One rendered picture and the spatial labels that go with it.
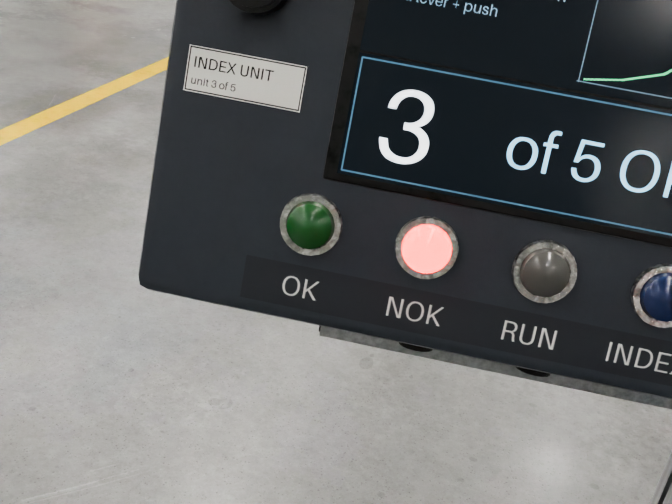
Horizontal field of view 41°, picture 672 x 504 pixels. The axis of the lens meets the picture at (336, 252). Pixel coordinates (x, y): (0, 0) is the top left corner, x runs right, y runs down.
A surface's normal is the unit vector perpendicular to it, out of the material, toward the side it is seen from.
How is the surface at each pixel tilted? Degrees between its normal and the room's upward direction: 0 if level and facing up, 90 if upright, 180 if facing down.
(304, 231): 79
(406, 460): 0
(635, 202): 75
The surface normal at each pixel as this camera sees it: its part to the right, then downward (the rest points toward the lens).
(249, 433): 0.15, -0.88
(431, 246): -0.05, 0.14
